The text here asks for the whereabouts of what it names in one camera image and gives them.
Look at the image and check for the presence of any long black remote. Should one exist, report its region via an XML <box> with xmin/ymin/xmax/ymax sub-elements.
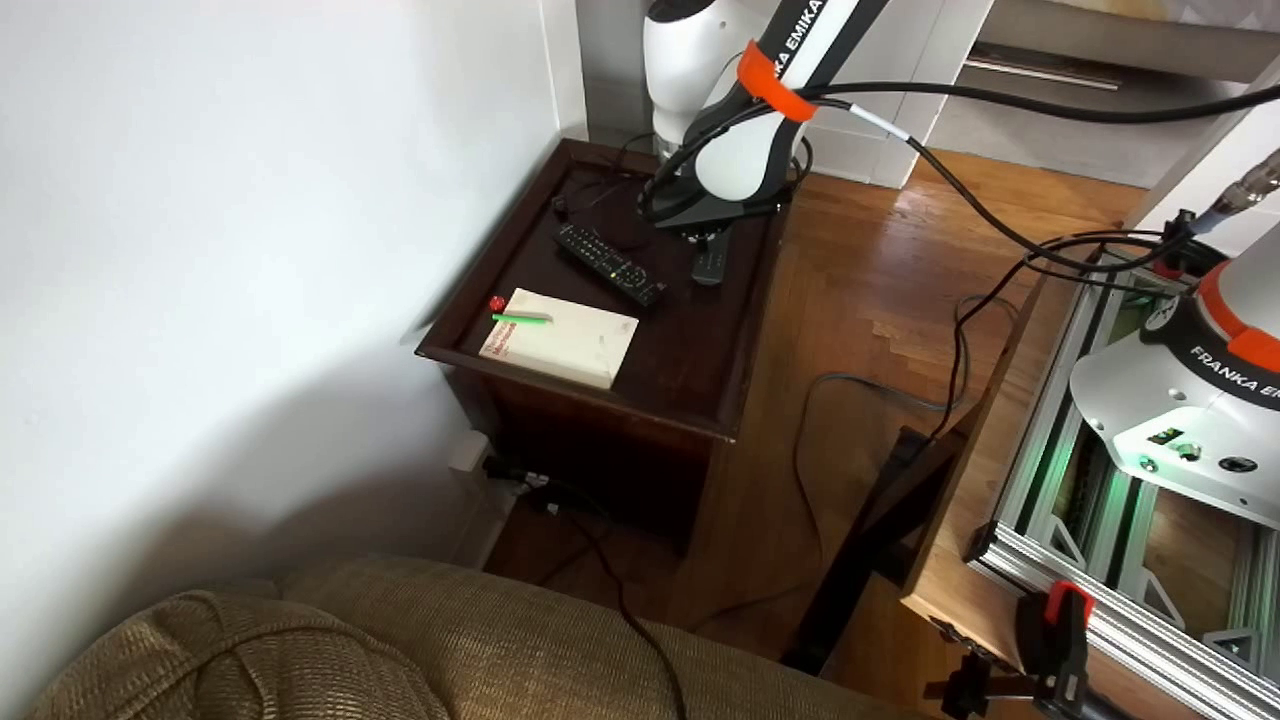
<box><xmin>553</xmin><ymin>216</ymin><xmax>673</xmax><ymax>317</ymax></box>

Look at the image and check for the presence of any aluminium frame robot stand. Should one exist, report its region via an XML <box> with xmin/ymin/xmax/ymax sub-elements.
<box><xmin>963</xmin><ymin>245</ymin><xmax>1280</xmax><ymax>720</ymax></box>

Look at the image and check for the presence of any short black remote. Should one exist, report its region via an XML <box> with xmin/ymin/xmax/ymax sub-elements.
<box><xmin>688</xmin><ymin>241</ymin><xmax>738</xmax><ymax>291</ymax></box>

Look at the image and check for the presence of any black cable at stand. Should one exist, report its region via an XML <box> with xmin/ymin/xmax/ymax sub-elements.
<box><xmin>932</xmin><ymin>230</ymin><xmax>1170</xmax><ymax>448</ymax></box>

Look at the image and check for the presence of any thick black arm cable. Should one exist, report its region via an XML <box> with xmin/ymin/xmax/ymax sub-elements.
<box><xmin>814</xmin><ymin>78</ymin><xmax>1280</xmax><ymax>256</ymax></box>

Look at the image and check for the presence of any white book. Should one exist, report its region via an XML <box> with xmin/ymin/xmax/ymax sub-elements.
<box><xmin>477</xmin><ymin>285</ymin><xmax>646</xmax><ymax>396</ymax></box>

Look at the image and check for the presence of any black power strip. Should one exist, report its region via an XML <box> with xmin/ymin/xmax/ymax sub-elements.
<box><xmin>481</xmin><ymin>453</ymin><xmax>592</xmax><ymax>521</ymax></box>

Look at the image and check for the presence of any dark wooden side table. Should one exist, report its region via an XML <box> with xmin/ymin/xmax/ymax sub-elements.
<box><xmin>413</xmin><ymin>136</ymin><xmax>800</xmax><ymax>553</ymax></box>

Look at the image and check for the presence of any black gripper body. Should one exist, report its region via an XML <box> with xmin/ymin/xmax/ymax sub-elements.
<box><xmin>638</xmin><ymin>164</ymin><xmax>798</xmax><ymax>241</ymax></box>

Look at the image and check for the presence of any black cable over couch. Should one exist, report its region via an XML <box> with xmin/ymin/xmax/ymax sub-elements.
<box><xmin>529</xmin><ymin>488</ymin><xmax>692</xmax><ymax>720</ymax></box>

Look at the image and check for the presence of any red black clamp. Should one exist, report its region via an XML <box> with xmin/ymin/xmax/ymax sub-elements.
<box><xmin>1152</xmin><ymin>205</ymin><xmax>1220</xmax><ymax>287</ymax></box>

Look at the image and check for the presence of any black leaning board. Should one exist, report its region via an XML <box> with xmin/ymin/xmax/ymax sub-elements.
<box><xmin>775</xmin><ymin>420</ymin><xmax>969</xmax><ymax>676</ymax></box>

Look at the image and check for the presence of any beige fabric couch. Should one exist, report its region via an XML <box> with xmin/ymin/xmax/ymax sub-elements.
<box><xmin>23</xmin><ymin>557</ymin><xmax>926</xmax><ymax>720</ymax></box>

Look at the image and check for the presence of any orange black clamp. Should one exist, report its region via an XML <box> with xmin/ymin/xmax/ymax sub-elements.
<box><xmin>926</xmin><ymin>581</ymin><xmax>1103</xmax><ymax>720</ymax></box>

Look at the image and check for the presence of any black looped floor cable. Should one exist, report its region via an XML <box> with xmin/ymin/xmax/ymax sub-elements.
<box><xmin>790</xmin><ymin>367</ymin><xmax>969</xmax><ymax>548</ymax></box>

